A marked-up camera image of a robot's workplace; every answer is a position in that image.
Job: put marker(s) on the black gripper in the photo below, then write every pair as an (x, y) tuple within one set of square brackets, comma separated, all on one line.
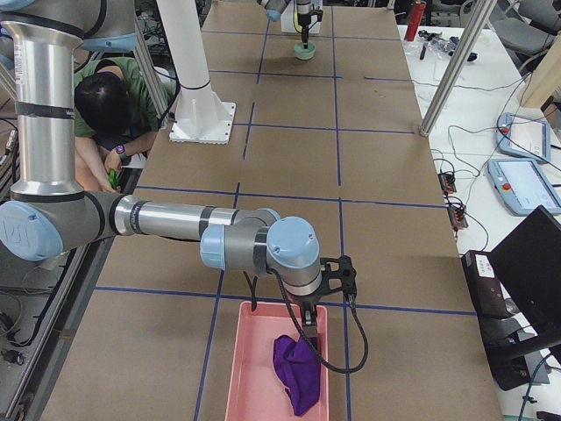
[(303, 11), (308, 303)]

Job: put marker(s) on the light green ceramic bowl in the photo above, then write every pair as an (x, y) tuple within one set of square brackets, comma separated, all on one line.
[(304, 51)]

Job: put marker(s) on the purple cloth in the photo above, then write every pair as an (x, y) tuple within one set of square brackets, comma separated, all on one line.
[(297, 367)]

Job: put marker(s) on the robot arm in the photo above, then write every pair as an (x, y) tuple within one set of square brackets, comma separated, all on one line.
[(63, 198), (274, 8)]

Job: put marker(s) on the clear plastic storage box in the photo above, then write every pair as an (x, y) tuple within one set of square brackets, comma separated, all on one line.
[(289, 23)]

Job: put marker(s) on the pink plastic bin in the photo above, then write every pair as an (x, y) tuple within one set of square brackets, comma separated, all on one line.
[(274, 376)]

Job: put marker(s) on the red cylinder bottle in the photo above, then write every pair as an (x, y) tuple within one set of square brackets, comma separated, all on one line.
[(415, 19)]

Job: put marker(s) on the clear plastic bag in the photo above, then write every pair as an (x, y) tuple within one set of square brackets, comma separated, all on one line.
[(431, 41)]

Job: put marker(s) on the orange terminal block near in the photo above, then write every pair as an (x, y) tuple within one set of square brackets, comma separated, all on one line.
[(456, 213)]

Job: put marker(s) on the orange terminal block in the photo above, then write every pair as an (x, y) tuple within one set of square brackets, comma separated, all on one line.
[(447, 182), (456, 213)]

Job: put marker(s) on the orange terminal block far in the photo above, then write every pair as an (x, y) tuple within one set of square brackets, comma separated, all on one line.
[(447, 182)]

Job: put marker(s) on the black monitor on stand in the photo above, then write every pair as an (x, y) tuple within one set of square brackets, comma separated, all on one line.
[(515, 290)]

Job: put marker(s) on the person in green shirt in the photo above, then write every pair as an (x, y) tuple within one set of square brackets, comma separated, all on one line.
[(113, 107)]

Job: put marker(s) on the teach pendant far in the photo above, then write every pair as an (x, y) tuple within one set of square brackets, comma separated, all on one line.
[(523, 137)]

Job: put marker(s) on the teach pendant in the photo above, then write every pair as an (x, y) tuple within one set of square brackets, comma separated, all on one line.
[(523, 137), (522, 186)]

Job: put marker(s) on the teach pendant near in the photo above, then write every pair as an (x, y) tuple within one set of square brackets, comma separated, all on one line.
[(522, 186)]

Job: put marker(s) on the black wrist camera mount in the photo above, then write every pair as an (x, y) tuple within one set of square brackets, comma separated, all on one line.
[(338, 276)]

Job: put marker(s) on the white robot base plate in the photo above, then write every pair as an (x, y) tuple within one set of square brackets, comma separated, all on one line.
[(200, 116)]

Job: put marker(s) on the aluminium frame post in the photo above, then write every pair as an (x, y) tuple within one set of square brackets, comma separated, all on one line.
[(471, 32)]

